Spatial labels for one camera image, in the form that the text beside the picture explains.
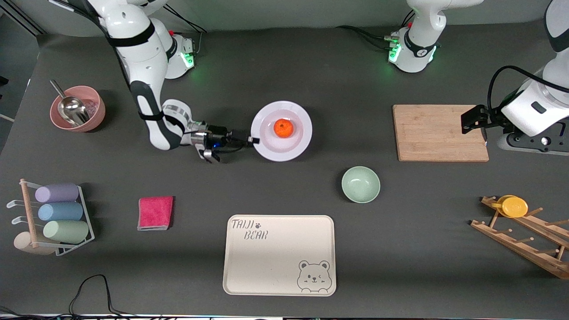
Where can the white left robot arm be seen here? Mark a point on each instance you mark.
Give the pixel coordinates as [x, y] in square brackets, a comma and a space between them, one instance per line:
[418, 49]

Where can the beige cup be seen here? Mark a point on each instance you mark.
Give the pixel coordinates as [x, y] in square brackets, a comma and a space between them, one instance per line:
[24, 243]

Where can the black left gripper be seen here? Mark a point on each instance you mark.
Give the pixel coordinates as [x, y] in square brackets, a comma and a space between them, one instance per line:
[494, 116]

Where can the cream bear print tray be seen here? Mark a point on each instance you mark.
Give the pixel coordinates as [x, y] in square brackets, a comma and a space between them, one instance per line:
[275, 262]

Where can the purple cup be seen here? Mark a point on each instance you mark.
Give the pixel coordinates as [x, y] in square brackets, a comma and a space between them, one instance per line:
[57, 193]

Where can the white round plate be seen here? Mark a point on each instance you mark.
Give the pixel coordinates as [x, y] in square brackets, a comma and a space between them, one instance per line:
[271, 149]

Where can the pale green cup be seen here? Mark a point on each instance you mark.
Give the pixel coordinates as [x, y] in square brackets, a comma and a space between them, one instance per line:
[66, 232]

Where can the light green bowl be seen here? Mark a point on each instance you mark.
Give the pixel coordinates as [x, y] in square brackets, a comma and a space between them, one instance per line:
[361, 185]

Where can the metal scoop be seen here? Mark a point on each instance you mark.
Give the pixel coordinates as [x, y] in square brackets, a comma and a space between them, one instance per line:
[74, 109]

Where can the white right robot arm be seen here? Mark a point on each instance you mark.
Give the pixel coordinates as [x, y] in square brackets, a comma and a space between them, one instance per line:
[142, 53]

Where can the yellow cup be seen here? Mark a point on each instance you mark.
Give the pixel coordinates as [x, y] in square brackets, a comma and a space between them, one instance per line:
[514, 207]

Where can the wooden cutting board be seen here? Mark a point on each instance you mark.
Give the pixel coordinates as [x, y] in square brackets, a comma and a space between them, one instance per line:
[435, 133]

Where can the blue cup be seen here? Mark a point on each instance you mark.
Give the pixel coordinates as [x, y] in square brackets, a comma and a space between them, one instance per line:
[60, 211]

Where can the orange fruit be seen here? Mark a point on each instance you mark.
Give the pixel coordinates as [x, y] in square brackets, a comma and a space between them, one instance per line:
[283, 128]

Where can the wooden rod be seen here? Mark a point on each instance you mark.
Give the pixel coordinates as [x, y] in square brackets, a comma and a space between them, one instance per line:
[29, 209]

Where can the pink folded cloth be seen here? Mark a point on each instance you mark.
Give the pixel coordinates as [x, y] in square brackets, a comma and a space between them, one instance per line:
[155, 213]

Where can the pink bowl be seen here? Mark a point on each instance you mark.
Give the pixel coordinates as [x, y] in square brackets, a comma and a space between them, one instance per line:
[95, 100]

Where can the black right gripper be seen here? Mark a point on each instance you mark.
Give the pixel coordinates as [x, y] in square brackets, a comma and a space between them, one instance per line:
[217, 132]

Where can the wooden peg drying rack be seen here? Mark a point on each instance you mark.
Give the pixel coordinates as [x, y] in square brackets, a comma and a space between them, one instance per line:
[520, 246]

